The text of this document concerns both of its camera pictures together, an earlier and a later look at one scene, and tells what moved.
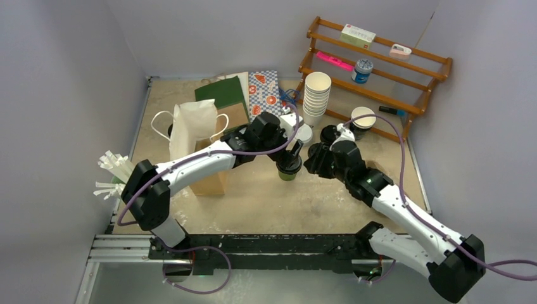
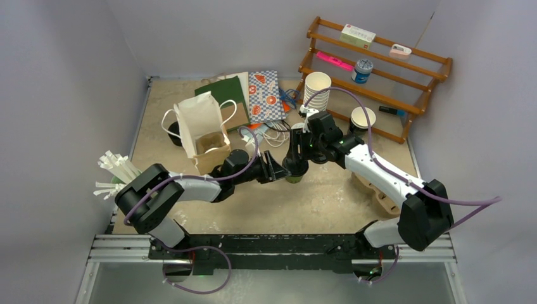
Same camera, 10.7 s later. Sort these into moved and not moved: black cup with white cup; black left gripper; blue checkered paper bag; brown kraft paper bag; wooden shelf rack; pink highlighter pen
Moved: black left gripper; brown kraft paper bag
Not moved: pink highlighter pen; wooden shelf rack; black cup with white cup; blue checkered paper bag
